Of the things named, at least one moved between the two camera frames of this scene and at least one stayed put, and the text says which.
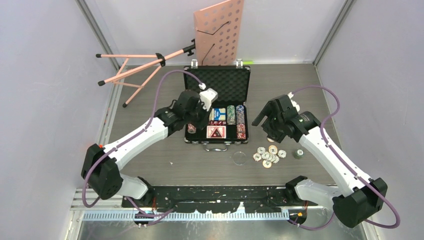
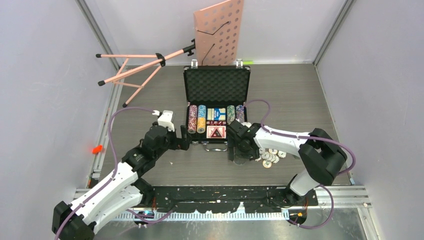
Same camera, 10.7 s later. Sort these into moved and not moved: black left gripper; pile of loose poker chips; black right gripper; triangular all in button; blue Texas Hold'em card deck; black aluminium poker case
Moved: black right gripper; black left gripper
Not moved: black aluminium poker case; pile of loose poker chips; triangular all in button; blue Texas Hold'em card deck
